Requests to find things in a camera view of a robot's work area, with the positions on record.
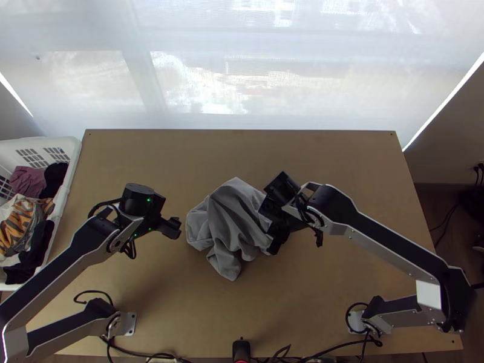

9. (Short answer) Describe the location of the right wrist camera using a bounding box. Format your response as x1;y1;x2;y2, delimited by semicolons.
263;171;300;208

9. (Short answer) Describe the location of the black cable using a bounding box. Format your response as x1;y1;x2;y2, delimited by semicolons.
429;203;461;234
295;196;323;249
345;302;384;347
73;290;116;306

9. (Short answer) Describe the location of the grey t-shirt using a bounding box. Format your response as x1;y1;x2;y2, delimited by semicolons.
185;177;275;282

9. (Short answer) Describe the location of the white laundry basket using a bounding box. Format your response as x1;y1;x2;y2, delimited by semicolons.
0;136;82;292

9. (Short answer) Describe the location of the heap of clothes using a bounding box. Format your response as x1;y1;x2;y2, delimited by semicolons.
0;162;71;286

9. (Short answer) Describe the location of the white sheer curtain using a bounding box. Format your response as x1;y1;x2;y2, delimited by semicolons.
0;0;484;151

